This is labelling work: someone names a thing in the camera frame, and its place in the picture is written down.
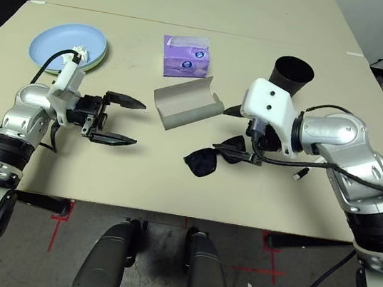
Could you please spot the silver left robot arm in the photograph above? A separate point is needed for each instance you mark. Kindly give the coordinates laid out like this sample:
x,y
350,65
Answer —
x,y
28,101

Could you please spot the grey glasses case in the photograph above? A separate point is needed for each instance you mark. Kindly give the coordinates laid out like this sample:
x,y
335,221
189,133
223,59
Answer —
x,y
185,112

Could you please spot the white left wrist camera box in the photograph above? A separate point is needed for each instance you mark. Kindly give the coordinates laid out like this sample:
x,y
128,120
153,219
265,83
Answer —
x,y
69,78

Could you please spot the black plastic cup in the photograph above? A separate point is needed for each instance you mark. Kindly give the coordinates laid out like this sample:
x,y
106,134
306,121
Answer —
x,y
291,77

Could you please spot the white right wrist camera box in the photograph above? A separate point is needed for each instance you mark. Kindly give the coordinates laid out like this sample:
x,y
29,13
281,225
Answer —
x,y
269,104

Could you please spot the purple tissue box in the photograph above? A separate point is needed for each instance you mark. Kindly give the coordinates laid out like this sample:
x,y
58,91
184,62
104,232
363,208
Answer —
x,y
185,65

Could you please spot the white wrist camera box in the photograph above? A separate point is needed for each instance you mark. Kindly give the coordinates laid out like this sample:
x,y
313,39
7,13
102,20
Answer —
x,y
69,78
269,104

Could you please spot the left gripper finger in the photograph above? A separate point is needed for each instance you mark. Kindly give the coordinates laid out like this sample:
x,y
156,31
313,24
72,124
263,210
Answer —
x,y
125,100
113,139

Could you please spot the green plastic plate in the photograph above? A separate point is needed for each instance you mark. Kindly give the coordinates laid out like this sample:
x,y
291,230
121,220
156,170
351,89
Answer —
x,y
101,59

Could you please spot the red floor tape cross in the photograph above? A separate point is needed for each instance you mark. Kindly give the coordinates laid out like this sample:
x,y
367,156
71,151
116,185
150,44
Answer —
x,y
271,272

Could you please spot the blue plastic plate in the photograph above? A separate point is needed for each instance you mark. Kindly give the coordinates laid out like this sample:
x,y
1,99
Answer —
x,y
59,40

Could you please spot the white tape piece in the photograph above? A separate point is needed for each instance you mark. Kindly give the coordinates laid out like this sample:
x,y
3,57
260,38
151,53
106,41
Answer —
x,y
38,2
354,54

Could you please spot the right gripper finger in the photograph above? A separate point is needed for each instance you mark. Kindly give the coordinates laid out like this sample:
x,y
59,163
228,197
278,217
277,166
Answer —
x,y
235,111
237,154

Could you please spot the grey left robot leg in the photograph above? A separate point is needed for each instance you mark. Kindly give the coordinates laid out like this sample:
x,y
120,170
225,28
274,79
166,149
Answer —
x,y
105,264

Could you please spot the grey right robot leg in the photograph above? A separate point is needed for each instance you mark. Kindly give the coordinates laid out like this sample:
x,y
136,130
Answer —
x,y
207,279

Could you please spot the black sunglasses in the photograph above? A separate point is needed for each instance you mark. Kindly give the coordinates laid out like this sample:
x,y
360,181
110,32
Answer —
x,y
201,164

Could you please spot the grey robot leg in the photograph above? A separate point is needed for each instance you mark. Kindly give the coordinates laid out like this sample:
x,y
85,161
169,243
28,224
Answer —
x,y
105,264
207,279

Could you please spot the black table foot bar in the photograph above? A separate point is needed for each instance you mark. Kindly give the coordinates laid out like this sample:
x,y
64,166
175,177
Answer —
x,y
306,244
42,202

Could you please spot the white marker black cap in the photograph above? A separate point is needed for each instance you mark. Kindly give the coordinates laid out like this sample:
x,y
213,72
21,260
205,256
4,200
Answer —
x,y
298,175

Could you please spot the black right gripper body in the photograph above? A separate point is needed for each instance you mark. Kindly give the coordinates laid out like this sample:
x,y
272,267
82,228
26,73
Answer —
x,y
271,141

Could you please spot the red floor tape corner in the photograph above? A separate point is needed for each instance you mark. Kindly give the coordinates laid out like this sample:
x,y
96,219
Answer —
x,y
54,235

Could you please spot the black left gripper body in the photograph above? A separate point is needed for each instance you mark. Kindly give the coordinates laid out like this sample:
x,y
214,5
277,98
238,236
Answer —
x,y
86,109

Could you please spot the white tissue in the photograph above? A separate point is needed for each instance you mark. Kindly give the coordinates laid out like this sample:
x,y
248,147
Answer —
x,y
80,52

